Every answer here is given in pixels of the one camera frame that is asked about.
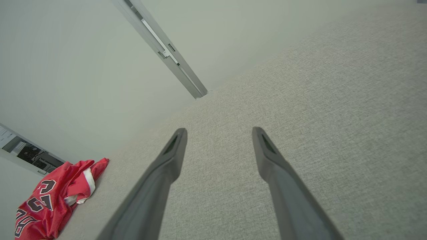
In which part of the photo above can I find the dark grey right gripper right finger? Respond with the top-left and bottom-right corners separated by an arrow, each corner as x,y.
252,126 -> 345,240

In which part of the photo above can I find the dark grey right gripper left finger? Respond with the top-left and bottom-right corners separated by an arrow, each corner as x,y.
96,128 -> 188,240

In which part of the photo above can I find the grey fabric sofa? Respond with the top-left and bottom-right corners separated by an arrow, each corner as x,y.
55,3 -> 427,240

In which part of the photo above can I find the red basketball jersey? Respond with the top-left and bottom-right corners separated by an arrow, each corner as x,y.
14,158 -> 110,240

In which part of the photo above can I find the grey metal door frame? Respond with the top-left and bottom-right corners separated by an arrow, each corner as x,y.
112,0 -> 209,99

